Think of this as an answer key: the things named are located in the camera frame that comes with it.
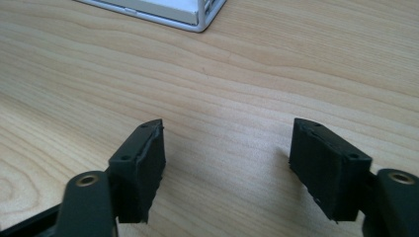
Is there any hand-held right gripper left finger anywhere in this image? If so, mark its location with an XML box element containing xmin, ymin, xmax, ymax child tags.
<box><xmin>108</xmin><ymin>118</ymin><xmax>167</xmax><ymax>224</ymax></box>

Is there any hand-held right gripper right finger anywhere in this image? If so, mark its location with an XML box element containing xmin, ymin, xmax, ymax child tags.
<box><xmin>289</xmin><ymin>118</ymin><xmax>374</xmax><ymax>225</ymax></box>

